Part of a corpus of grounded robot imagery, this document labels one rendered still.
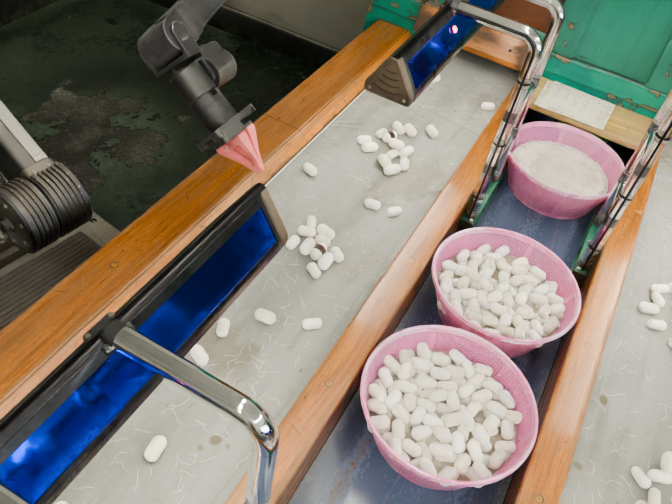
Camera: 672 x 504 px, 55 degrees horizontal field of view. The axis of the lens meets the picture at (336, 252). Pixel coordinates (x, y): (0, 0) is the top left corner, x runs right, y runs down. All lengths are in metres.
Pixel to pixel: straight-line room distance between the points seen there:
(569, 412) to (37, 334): 0.79
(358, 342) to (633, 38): 1.05
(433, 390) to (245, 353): 0.29
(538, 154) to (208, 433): 0.99
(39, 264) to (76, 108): 1.36
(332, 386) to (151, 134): 1.83
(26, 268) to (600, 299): 1.15
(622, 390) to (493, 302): 0.25
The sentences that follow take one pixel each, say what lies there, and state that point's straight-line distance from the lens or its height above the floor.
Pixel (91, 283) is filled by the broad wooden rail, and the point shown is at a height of 0.76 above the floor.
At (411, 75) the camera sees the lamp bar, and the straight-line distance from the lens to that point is 1.01.
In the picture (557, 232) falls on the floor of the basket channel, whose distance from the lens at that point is 1.48.
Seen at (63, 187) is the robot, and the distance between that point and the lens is 1.23.
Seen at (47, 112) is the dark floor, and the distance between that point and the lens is 2.80.
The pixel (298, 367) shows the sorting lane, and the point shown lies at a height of 0.74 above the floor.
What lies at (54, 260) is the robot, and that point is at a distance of 1.53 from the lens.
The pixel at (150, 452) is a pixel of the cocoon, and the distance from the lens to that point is 0.92.
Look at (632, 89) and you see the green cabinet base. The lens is 1.77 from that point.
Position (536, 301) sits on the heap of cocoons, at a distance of 1.22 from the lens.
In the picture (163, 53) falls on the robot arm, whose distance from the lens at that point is 1.09.
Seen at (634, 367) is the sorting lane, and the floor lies 0.74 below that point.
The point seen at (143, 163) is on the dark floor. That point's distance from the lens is 2.51.
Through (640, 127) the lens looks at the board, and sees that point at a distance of 1.73.
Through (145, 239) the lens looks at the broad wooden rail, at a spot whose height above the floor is 0.76.
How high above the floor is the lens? 1.58
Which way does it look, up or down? 46 degrees down
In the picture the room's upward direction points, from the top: 11 degrees clockwise
